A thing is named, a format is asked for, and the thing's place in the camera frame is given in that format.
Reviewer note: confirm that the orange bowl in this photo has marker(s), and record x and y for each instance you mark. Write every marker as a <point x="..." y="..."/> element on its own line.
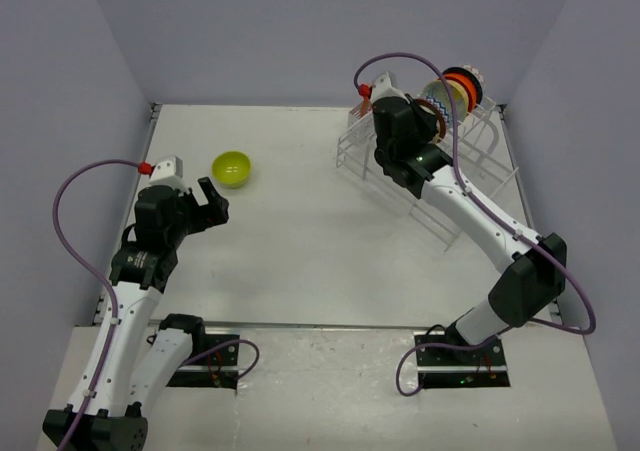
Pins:
<point x="466" y="87"/>

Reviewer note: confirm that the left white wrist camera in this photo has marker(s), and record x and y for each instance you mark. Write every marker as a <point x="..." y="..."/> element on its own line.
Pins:
<point x="168" y="172"/>

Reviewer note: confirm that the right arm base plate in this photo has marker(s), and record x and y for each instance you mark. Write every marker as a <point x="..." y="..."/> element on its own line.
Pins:
<point x="446" y="369"/>

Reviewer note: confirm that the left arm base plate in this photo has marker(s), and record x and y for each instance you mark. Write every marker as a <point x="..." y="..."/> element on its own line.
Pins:
<point x="215" y="371"/>

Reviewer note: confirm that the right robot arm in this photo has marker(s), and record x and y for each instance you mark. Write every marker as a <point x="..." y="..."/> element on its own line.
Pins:
<point x="527" y="263"/>

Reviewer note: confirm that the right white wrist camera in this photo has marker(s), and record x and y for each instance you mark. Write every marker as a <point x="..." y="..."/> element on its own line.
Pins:
<point x="383" y="86"/>

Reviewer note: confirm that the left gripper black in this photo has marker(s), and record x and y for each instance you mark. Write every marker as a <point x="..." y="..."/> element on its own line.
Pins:
<point x="205" y="214"/>

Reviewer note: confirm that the lime green bowl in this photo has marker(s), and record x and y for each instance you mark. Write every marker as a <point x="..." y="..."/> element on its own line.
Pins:
<point x="231" y="169"/>

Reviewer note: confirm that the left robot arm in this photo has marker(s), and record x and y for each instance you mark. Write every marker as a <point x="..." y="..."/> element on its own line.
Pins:
<point x="109" y="408"/>

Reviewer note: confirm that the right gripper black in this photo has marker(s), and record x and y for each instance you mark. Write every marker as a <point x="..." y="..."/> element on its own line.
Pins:
<point x="427" y="121"/>

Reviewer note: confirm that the white wire dish rack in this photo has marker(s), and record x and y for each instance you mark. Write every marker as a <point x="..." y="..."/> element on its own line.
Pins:
<point x="484" y="158"/>

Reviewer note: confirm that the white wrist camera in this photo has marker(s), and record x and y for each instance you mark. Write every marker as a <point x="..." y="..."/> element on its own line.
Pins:
<point x="168" y="172"/>
<point x="383" y="86"/>

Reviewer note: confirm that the white red lattice bowl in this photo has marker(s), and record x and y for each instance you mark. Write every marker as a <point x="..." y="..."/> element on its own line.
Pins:
<point x="476" y="73"/>

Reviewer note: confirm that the black bowl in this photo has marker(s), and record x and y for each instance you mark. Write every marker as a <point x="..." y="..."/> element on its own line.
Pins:
<point x="458" y="70"/>

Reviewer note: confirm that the orange plastic fork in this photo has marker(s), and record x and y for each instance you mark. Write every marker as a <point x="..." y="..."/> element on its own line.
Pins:
<point x="364" y="107"/>

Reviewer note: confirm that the white cutlery holder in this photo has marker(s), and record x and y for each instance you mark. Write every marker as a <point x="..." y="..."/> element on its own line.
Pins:
<point x="357" y="127"/>

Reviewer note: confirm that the blue yellow sun bowl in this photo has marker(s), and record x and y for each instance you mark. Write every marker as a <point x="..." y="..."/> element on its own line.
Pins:
<point x="436" y="93"/>

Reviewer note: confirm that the red patterned glass bowl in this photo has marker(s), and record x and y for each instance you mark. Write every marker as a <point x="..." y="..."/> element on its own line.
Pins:
<point x="442" y="125"/>

